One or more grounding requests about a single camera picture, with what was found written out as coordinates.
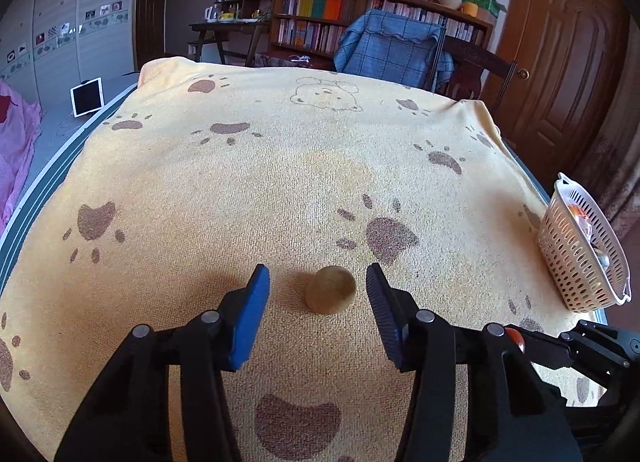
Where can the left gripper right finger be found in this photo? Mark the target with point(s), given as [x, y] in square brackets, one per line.
[392, 310]

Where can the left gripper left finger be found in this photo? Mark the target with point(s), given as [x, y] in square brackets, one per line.
[241, 311]

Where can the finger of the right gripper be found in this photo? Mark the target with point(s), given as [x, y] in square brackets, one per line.
[540, 348]

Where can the brown kiwi fruit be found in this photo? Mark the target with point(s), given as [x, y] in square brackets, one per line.
[330, 291]

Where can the orange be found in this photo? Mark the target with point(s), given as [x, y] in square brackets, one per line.
[582, 220]

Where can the red tomato right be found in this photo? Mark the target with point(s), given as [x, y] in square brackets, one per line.
[516, 337]

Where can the white plastic basket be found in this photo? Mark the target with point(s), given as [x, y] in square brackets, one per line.
[588, 277]

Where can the yellow paw print blanket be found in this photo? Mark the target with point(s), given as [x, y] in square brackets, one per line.
[206, 171]

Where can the white tablet on stand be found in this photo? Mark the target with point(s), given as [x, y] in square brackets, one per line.
[87, 97]

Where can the chair with blue blanket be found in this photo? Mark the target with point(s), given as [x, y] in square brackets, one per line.
[394, 48]

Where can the dark wooden desk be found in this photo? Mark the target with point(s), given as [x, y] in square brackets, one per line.
[221, 33]

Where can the pink bed cover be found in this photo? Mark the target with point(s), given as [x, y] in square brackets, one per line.
[19, 129]

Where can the wooden bookshelf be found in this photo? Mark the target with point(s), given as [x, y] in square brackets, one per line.
[313, 27]

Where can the white wardrobe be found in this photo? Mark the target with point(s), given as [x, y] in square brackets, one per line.
[50, 46]

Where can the brown wooden door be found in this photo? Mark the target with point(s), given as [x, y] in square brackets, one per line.
[569, 56]

